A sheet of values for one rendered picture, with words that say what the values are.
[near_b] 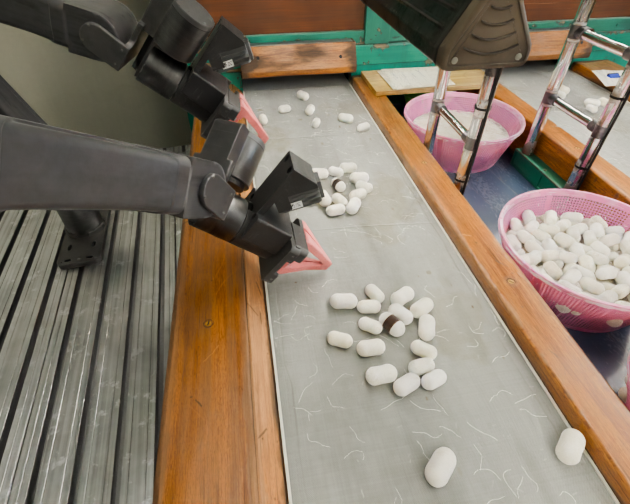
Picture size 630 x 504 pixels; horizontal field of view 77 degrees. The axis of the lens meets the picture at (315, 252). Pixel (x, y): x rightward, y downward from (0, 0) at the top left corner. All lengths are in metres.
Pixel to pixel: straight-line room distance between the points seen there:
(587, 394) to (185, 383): 0.43
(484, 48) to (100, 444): 0.58
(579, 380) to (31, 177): 0.53
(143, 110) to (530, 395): 1.87
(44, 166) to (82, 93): 1.77
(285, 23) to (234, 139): 0.72
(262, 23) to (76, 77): 1.08
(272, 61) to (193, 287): 0.71
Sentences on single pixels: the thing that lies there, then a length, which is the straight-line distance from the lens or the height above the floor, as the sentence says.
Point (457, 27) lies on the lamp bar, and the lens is 0.39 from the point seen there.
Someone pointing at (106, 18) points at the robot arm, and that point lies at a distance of 0.61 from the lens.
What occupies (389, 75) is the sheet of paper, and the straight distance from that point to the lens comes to 1.18.
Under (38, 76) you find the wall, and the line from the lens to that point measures 2.08.
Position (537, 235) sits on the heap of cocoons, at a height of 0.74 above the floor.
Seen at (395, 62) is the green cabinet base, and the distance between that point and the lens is 1.24.
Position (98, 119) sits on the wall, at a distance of 2.10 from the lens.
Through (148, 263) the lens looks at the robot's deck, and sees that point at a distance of 0.75.
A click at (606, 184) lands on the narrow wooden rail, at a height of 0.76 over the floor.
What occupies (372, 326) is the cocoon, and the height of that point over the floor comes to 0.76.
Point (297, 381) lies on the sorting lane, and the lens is 0.48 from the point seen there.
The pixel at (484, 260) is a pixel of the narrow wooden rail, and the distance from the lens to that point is 0.61.
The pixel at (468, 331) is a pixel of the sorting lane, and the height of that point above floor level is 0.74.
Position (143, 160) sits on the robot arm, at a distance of 0.35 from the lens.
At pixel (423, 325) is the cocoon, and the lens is 0.52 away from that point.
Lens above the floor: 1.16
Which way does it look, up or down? 43 degrees down
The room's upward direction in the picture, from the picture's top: straight up
